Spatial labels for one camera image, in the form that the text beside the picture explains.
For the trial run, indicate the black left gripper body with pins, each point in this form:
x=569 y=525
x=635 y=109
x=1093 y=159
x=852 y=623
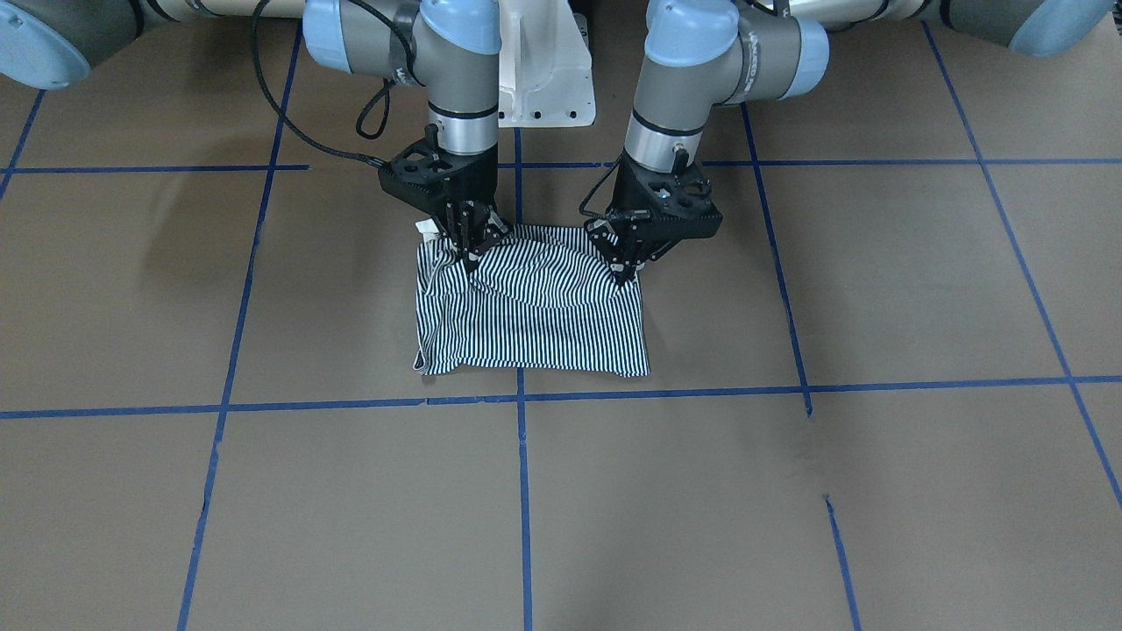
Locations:
x=628 y=186

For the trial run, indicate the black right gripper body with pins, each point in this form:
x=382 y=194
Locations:
x=478 y=181

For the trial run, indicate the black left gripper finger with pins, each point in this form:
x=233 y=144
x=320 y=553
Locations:
x=621 y=238
x=648 y=245

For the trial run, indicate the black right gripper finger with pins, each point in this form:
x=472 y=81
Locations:
x=487 y=227
x=458 y=226

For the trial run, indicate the navy white striped polo shirt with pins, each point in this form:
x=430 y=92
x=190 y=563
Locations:
x=541 y=298

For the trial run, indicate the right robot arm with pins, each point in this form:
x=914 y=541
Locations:
x=449 y=48

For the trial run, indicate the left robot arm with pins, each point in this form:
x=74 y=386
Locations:
x=701 y=55

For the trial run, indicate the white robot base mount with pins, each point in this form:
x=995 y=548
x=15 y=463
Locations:
x=546 y=67

